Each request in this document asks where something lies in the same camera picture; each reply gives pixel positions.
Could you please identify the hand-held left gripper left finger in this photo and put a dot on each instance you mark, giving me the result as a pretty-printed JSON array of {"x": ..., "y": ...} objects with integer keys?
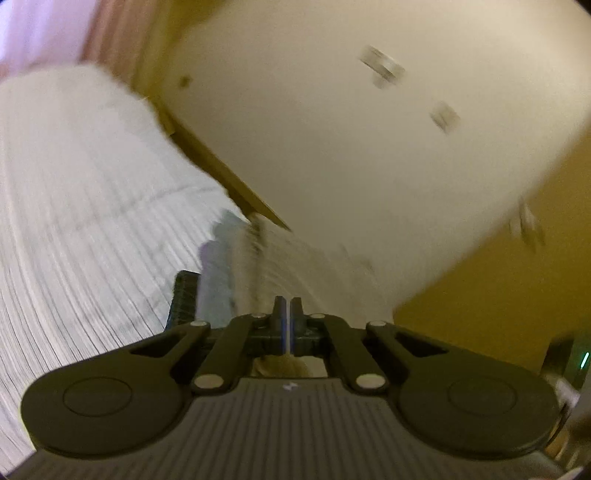
[{"x": 280, "y": 332}]

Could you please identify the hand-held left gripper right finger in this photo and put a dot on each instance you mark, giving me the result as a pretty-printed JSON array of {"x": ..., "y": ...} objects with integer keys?
[{"x": 298, "y": 332}]

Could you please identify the khaki long-sleeved shirt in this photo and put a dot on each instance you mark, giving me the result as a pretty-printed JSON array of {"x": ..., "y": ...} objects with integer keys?
[{"x": 281, "y": 367}]

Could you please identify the dark ribbed cloth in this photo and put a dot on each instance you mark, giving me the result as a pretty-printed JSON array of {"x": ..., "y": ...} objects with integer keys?
[{"x": 184, "y": 300}]

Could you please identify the bed with striped cover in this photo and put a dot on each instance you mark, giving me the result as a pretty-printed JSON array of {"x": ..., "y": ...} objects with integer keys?
[{"x": 92, "y": 207}]

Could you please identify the pink curtain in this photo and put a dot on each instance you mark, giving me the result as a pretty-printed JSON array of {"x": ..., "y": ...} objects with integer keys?
[{"x": 46, "y": 27}]

